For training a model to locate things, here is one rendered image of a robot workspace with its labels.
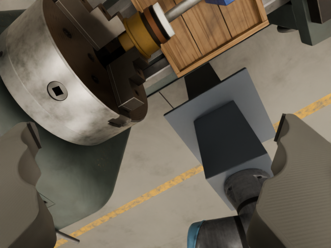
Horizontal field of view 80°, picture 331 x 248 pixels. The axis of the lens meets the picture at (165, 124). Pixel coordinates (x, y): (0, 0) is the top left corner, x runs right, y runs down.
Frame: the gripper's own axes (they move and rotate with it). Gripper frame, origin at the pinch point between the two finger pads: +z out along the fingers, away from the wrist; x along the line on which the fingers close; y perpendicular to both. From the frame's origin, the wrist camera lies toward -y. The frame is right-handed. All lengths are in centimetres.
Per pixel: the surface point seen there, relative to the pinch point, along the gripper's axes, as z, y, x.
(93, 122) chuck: 21.3, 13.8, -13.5
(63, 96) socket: 20.1, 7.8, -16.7
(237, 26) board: 55, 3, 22
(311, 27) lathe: 51, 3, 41
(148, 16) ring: 32.7, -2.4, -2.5
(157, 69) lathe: 57, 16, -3
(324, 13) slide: 46, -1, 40
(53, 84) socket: 20.4, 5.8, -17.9
